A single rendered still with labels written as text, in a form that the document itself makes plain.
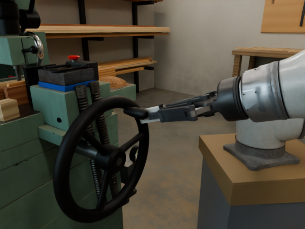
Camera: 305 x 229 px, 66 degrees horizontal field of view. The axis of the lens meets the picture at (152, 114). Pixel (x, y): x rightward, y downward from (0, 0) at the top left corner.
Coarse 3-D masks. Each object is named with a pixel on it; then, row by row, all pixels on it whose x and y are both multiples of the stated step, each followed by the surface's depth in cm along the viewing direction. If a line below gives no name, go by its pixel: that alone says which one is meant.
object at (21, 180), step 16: (112, 128) 79; (112, 144) 81; (32, 160) 57; (48, 160) 60; (80, 160) 70; (0, 176) 51; (16, 176) 54; (32, 176) 57; (48, 176) 61; (0, 192) 52; (16, 192) 55; (0, 208) 52
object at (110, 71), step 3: (99, 69) 92; (102, 69) 92; (105, 69) 93; (108, 69) 94; (111, 69) 95; (114, 69) 97; (99, 72) 90; (102, 72) 91; (105, 72) 93; (108, 72) 94; (111, 72) 96; (114, 72) 97; (99, 75) 91; (102, 75) 92; (105, 75) 93; (108, 75) 95; (111, 75) 96; (114, 75) 98
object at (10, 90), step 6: (24, 84) 63; (6, 90) 59; (12, 90) 60; (18, 90) 61; (24, 90) 62; (6, 96) 59; (12, 96) 60; (18, 96) 61; (24, 96) 62; (18, 102) 61; (24, 102) 63
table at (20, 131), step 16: (128, 96) 83; (32, 112) 56; (112, 112) 65; (0, 128) 49; (16, 128) 52; (32, 128) 55; (48, 128) 55; (96, 128) 59; (0, 144) 50; (16, 144) 53
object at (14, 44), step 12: (0, 36) 62; (12, 36) 62; (24, 36) 62; (0, 48) 60; (12, 48) 59; (24, 48) 61; (0, 60) 62; (12, 60) 59; (24, 60) 62; (36, 60) 65
